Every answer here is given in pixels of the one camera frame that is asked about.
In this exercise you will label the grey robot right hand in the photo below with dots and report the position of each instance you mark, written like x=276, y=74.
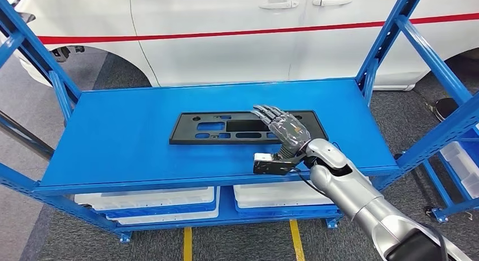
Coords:
x=290, y=134

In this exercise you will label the black plastic panel part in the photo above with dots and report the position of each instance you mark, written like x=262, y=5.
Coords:
x=187, y=134

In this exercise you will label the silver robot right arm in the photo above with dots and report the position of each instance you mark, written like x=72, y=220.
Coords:
x=359, y=199

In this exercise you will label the blue metal shelf rack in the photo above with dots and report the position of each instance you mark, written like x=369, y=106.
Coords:
x=460, y=207
x=131, y=132

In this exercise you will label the white car with red stripe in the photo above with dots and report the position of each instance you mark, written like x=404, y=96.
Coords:
x=224, y=57

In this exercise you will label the black round stand base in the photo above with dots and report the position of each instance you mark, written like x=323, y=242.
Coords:
x=447, y=107

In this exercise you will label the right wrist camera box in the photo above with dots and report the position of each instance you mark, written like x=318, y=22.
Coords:
x=269, y=167

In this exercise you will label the chrome stanchion post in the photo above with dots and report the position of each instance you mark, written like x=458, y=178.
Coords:
x=26, y=137

